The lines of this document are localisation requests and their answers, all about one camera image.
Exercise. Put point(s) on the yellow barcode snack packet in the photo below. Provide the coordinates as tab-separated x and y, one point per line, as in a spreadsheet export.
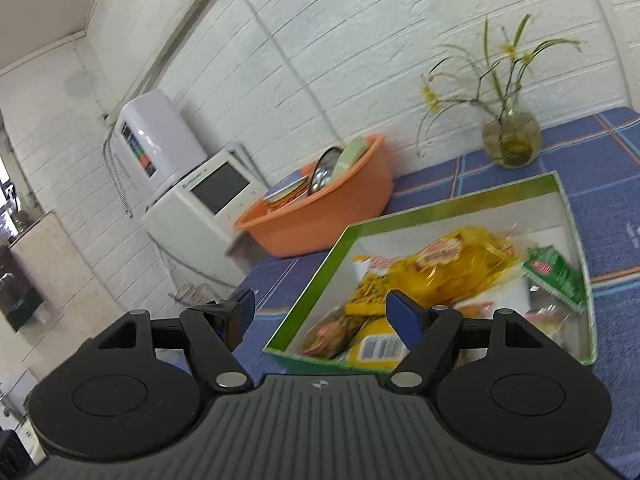
370	347

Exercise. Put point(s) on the green cardboard box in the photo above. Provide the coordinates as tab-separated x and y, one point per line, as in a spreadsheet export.
450	210

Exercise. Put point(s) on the green snack packet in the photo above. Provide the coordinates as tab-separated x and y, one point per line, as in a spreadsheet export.
555	272

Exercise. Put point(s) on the glass vase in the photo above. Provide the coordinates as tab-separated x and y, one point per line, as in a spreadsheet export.
511	137

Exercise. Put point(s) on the brown snack packet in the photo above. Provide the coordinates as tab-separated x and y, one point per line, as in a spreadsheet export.
330	332

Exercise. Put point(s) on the pale green plate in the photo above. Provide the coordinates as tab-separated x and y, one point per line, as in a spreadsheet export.
352	157

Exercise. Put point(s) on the metal dish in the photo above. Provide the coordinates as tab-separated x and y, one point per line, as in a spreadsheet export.
325	170

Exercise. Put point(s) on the orange plastic basin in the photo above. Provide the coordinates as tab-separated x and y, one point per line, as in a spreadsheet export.
320	225

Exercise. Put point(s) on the white appliance with screen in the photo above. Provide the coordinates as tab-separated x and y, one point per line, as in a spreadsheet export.
190	230

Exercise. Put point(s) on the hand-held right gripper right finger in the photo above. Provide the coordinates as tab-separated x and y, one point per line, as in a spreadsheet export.
402	317

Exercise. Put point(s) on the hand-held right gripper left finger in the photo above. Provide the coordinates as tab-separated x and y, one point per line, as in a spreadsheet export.
243	310

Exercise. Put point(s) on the stack of bowls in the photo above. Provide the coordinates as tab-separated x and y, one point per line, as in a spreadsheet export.
286	192

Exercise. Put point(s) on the white water purifier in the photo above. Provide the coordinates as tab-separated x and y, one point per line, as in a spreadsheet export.
160	135

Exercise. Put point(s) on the large yellow snack packet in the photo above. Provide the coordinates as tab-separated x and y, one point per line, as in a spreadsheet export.
465	265

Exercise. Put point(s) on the black appliance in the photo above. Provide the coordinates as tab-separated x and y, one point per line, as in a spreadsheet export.
20	295

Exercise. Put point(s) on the yellow flowering plant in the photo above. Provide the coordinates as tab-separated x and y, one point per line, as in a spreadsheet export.
495	75

